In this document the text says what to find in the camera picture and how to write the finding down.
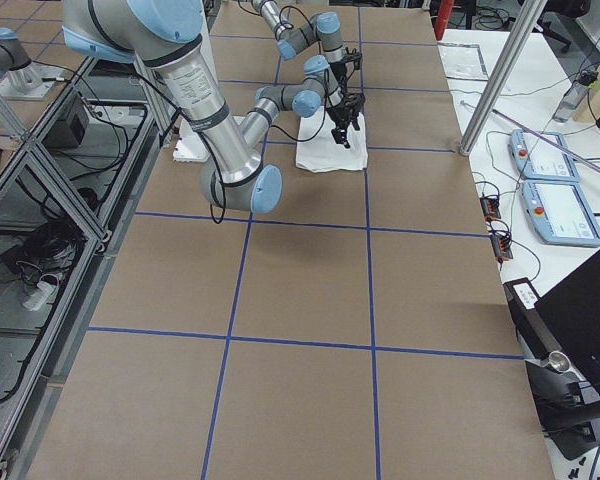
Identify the aluminium frame rack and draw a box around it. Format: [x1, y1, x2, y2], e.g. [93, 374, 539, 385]
[0, 59, 175, 479]

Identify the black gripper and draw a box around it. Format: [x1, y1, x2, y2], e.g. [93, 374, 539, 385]
[330, 57, 350, 93]
[328, 94, 366, 149]

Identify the lower blue teach pendant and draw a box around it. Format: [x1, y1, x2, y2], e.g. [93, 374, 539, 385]
[522, 180, 600, 247]

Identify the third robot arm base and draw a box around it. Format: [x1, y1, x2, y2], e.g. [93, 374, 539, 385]
[0, 27, 65, 100]

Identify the black laptop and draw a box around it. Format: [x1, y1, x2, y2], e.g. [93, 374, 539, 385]
[535, 249, 600, 395]

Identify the aluminium frame post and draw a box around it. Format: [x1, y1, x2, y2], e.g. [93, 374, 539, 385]
[459, 0, 547, 156]

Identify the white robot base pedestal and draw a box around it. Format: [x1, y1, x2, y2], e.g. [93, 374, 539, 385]
[172, 0, 251, 165]

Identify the metal reacher grabber tool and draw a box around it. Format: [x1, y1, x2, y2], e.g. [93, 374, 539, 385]
[491, 108, 600, 174]

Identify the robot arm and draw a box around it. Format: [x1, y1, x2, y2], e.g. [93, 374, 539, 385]
[250, 0, 360, 93]
[63, 0, 365, 214]

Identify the lower small circuit board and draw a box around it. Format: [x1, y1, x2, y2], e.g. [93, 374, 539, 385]
[489, 230, 513, 264]

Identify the clear water bottle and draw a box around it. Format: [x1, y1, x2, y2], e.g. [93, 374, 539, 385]
[552, 68, 599, 123]

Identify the small circuit board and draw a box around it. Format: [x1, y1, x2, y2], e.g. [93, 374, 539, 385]
[479, 195, 502, 222]
[489, 230, 513, 264]

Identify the white printed t-shirt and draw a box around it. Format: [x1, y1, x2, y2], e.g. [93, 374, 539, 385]
[295, 107, 368, 173]

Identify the upper blue teach pendant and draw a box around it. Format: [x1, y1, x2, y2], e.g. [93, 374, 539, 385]
[509, 129, 580, 183]

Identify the red cylinder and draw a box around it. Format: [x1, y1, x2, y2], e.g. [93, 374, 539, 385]
[434, 0, 455, 41]

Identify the black power adapter box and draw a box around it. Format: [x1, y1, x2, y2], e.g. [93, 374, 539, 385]
[43, 103, 89, 148]

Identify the blue teach pendant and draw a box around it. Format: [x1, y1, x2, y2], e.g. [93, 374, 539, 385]
[522, 180, 600, 247]
[509, 129, 580, 183]

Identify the upper small circuit board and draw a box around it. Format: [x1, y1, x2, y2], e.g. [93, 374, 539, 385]
[479, 195, 502, 222]

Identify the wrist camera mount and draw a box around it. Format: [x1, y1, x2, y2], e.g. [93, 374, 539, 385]
[342, 47, 363, 71]

